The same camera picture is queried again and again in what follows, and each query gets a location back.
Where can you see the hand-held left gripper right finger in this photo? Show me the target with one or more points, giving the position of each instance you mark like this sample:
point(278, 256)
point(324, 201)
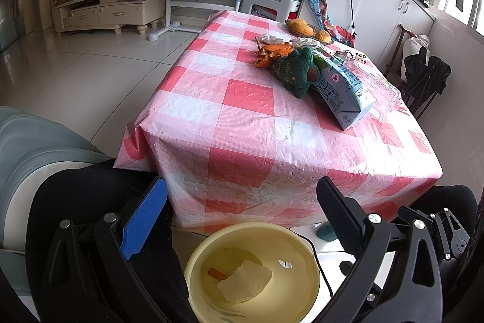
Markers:
point(340, 211)

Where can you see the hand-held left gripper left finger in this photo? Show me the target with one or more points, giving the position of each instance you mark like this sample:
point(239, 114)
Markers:
point(145, 217)

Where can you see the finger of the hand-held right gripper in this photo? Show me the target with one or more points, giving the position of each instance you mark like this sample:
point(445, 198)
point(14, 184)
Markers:
point(453, 232)

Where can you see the yellow plastic basin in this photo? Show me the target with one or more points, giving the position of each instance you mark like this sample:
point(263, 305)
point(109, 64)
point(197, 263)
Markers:
point(287, 292)

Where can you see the blue drink carton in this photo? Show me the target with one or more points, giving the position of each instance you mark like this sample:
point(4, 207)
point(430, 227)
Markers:
point(340, 92)

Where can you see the clear plastic bottle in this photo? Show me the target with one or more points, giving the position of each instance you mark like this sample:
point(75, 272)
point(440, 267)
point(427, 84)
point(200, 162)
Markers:
point(382, 92)

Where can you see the green knit toy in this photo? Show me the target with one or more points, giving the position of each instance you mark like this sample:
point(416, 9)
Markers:
point(293, 71)

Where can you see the red white snack wrapper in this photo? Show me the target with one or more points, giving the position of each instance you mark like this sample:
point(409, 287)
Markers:
point(348, 55)

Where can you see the curled orange peel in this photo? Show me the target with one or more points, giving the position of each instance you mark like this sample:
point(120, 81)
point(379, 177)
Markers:
point(261, 62)

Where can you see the large white tissue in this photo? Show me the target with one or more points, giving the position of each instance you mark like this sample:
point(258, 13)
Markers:
point(302, 42)

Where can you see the large orange peel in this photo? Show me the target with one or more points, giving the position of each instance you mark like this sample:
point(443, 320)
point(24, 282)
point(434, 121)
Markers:
point(274, 50)

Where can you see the small white tissue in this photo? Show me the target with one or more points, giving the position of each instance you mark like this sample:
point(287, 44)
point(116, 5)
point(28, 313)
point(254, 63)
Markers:
point(272, 39)

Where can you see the teal slipper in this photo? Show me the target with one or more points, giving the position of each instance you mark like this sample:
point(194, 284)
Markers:
point(326, 232)

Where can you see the person's right leg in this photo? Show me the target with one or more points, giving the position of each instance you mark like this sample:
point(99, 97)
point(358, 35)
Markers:
point(453, 196)

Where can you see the person's leg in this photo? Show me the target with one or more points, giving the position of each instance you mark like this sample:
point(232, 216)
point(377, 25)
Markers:
point(94, 194)
point(453, 196)

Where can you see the person's left leg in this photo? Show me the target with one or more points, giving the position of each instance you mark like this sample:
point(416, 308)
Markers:
point(94, 194)

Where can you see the red checked tablecloth table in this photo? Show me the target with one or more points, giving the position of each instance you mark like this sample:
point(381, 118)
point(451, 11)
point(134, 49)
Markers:
point(245, 141)

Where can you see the black jacket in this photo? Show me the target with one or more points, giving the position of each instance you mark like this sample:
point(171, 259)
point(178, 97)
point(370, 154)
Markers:
point(431, 75)

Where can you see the wooden chair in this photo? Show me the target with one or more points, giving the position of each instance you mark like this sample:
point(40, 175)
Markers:
point(395, 58)

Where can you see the dark fruit plate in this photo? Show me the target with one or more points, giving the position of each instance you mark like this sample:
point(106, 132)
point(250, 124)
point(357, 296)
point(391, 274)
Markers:
point(313, 37)

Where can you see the round yellow mango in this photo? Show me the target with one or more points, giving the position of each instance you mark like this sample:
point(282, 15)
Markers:
point(323, 35)

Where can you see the white sack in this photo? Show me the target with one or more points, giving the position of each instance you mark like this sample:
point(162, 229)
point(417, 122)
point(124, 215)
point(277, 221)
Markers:
point(412, 45)

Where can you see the long yellow mango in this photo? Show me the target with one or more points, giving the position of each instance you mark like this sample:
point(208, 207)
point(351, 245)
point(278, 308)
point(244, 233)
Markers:
point(300, 27)

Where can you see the white cabinet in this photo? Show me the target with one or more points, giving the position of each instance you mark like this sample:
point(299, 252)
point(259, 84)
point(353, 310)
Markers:
point(378, 5)

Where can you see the cream television cabinet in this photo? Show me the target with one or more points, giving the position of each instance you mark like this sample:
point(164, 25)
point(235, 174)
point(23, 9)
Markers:
point(106, 11)

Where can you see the colourful printed bag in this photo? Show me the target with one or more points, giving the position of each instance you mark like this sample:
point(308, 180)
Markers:
point(319, 1)

